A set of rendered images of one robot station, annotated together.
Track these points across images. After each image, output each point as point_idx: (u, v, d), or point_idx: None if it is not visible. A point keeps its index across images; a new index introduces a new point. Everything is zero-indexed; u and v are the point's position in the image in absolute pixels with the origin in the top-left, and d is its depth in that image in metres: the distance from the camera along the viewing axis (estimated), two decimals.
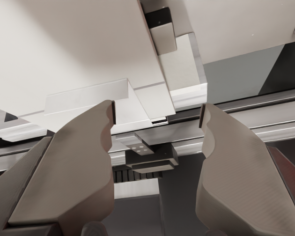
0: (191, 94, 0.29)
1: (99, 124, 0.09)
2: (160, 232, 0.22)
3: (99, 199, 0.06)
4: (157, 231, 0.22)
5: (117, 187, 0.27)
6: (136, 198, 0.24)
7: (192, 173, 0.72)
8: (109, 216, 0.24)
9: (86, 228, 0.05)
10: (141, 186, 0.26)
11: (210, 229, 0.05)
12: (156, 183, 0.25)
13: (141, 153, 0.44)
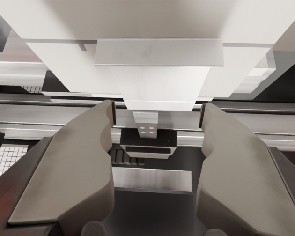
0: (243, 79, 0.23)
1: (99, 124, 0.09)
2: None
3: (99, 199, 0.06)
4: None
5: (136, 173, 0.20)
6: (163, 192, 0.19)
7: (173, 165, 0.69)
8: (124, 209, 0.18)
9: (86, 228, 0.05)
10: (168, 177, 0.20)
11: (210, 229, 0.05)
12: (189, 177, 0.20)
13: (143, 135, 0.38)
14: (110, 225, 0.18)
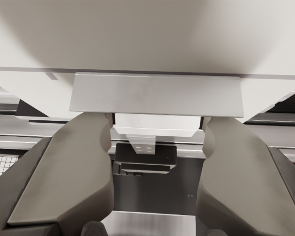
0: None
1: (99, 124, 0.09)
2: None
3: (99, 199, 0.06)
4: None
5: (129, 217, 0.17)
6: None
7: (173, 175, 0.65)
8: None
9: (86, 228, 0.05)
10: (167, 224, 0.16)
11: (210, 229, 0.05)
12: (193, 224, 0.16)
13: (140, 152, 0.34)
14: None
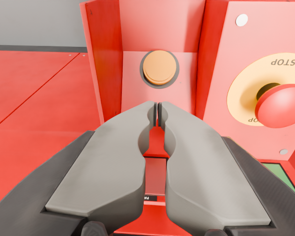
0: None
1: (139, 125, 0.09)
2: None
3: (129, 202, 0.06)
4: None
5: None
6: None
7: None
8: None
9: (86, 228, 0.05)
10: None
11: (210, 229, 0.05)
12: None
13: None
14: None
